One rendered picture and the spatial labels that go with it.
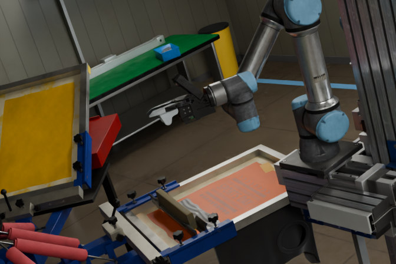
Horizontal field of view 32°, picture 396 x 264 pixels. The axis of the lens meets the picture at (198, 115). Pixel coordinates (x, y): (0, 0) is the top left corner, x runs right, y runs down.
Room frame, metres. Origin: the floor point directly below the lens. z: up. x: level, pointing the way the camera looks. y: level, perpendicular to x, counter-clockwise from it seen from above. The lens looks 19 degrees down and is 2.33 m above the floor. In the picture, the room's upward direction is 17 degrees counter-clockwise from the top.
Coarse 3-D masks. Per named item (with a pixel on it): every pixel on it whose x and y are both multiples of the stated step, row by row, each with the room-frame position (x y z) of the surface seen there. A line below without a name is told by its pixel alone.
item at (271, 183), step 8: (272, 176) 2.88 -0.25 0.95; (264, 184) 2.83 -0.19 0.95; (272, 184) 2.80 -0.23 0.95; (280, 184) 2.78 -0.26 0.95; (280, 192) 2.71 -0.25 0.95; (264, 200) 2.68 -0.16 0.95; (208, 208) 2.77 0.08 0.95; (248, 208) 2.65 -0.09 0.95; (224, 216) 2.65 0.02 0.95; (232, 216) 2.62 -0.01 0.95; (176, 224) 2.71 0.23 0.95; (168, 232) 2.66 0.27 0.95; (184, 232) 2.61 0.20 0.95; (176, 240) 2.57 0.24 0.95; (184, 240) 2.55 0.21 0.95
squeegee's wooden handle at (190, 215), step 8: (160, 192) 2.85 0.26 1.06; (160, 200) 2.85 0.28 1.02; (168, 200) 2.75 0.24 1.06; (168, 208) 2.77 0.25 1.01; (176, 208) 2.66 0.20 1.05; (184, 208) 2.62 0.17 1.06; (176, 216) 2.69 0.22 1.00; (184, 216) 2.58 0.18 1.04; (192, 216) 2.56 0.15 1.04; (192, 224) 2.56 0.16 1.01
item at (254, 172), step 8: (248, 168) 3.05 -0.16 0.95; (256, 168) 3.02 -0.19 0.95; (232, 176) 3.01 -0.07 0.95; (248, 176) 2.96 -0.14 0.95; (256, 176) 2.93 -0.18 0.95; (264, 176) 2.91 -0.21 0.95; (216, 184) 2.98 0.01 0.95; (200, 192) 2.95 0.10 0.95; (192, 200) 2.89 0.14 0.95; (200, 200) 2.86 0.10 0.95; (200, 208) 2.79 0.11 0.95; (152, 216) 2.86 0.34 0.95; (160, 216) 2.83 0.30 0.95; (168, 216) 2.81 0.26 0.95; (160, 224) 2.76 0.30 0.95; (168, 224) 2.73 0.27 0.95
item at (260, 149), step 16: (240, 160) 3.12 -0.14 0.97; (272, 160) 3.05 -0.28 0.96; (208, 176) 3.06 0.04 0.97; (176, 192) 3.00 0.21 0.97; (144, 208) 2.94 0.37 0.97; (256, 208) 2.56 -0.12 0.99; (272, 208) 2.56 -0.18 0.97; (144, 224) 2.73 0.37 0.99; (240, 224) 2.51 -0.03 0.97; (160, 240) 2.54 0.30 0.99
